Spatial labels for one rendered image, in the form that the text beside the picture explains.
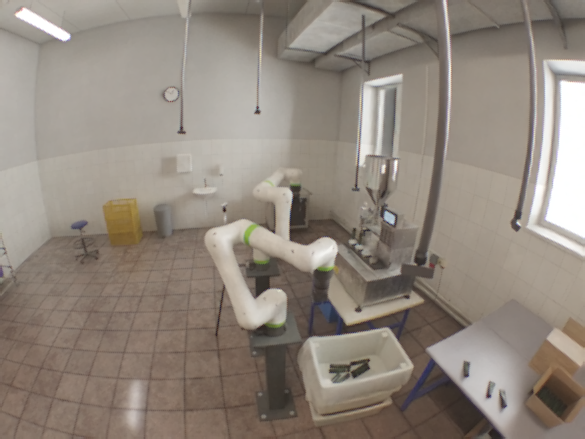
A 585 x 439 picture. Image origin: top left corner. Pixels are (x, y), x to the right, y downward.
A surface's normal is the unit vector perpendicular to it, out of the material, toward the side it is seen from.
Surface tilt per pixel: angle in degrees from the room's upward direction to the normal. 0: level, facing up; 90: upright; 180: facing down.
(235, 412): 0
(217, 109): 90
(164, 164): 90
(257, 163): 90
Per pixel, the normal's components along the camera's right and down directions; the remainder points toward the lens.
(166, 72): 0.28, 0.33
